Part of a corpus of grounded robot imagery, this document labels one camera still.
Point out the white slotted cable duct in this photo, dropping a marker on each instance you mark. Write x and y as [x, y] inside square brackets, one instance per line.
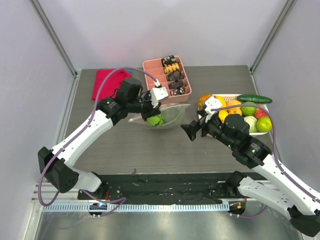
[95, 207]

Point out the pink divided tray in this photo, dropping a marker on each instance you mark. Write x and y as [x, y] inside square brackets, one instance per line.
[155, 68]

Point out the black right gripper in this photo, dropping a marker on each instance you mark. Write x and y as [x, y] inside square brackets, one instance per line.
[200, 127]

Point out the red folded shirt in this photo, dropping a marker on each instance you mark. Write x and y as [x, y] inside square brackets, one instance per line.
[110, 85]

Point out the pale green cabbage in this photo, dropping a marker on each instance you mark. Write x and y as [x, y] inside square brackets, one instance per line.
[252, 121]

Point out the yellow patterned sushi roll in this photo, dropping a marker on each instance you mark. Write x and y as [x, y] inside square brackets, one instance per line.
[170, 68]

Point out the orange peach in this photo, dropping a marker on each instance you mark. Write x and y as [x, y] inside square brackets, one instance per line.
[233, 103]

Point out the pink peach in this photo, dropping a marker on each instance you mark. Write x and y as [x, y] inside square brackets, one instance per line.
[259, 114]

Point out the clear polka dot zip bag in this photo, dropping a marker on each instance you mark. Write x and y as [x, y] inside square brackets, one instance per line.
[137, 119]

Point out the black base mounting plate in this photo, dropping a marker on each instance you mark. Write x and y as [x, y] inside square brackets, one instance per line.
[171, 189]

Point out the lime green apple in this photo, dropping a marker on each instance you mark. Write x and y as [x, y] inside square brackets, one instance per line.
[264, 124]

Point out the white perforated fruit basket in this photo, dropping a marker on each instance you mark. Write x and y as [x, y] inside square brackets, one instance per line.
[228, 97]

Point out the dark sushi roll lower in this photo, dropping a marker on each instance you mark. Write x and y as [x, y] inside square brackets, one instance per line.
[177, 84]

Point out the green bell pepper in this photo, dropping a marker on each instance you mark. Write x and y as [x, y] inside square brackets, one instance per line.
[156, 120]

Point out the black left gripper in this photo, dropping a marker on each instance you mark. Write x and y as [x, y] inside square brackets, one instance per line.
[152, 111]

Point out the dark patterned sushi roll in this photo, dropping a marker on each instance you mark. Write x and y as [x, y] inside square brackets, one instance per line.
[168, 60]

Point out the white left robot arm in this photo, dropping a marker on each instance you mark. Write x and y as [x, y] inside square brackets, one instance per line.
[57, 163]

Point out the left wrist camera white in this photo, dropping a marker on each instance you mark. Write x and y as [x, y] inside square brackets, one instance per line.
[158, 94]

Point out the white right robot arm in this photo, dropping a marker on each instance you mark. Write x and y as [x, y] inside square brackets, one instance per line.
[293, 198]

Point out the orange spiky fruit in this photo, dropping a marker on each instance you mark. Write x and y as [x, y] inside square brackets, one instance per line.
[202, 100]

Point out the green cucumber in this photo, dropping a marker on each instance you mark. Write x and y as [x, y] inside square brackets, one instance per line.
[259, 99]

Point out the dark sushi roll middle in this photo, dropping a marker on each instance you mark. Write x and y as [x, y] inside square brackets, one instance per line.
[175, 76]

